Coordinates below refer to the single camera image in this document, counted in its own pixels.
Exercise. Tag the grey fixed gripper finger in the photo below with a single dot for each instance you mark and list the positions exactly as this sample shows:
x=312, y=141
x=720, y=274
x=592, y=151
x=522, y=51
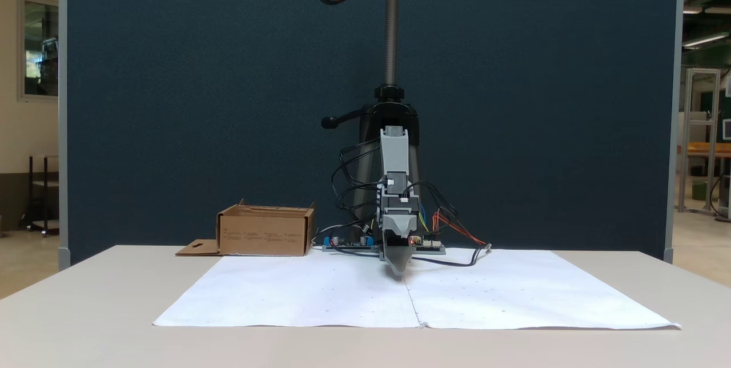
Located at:
x=398, y=254

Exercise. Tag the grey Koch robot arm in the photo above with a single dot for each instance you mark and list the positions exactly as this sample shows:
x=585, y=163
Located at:
x=394, y=151

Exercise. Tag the circuit board with blue parts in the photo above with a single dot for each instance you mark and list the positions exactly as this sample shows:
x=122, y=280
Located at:
x=348, y=244

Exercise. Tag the white paper sheet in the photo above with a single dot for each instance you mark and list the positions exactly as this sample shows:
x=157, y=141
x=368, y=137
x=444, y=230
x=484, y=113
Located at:
x=320, y=294

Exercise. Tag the brown cardboard box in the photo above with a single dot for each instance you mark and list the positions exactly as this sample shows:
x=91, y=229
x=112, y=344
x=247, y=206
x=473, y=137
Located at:
x=262, y=236

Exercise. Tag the dark blue partition panel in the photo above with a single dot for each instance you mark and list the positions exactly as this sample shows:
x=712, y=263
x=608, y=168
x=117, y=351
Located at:
x=171, y=71

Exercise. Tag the orange workbench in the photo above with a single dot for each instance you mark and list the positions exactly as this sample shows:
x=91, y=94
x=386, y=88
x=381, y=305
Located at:
x=708, y=149

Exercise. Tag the dark shelf cart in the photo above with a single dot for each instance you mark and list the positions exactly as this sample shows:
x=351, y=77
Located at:
x=45, y=185

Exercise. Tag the ceiling strip light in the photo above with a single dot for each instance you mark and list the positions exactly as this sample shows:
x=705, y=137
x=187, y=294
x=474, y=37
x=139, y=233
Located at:
x=705, y=40

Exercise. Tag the black camera tripod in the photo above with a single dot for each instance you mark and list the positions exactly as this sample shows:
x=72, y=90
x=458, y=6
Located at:
x=392, y=42

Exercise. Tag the aluminium profile frame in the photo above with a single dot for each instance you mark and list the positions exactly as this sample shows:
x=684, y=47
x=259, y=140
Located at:
x=714, y=128

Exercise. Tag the framed wall window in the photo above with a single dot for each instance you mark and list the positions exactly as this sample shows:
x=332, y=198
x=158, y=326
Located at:
x=40, y=48

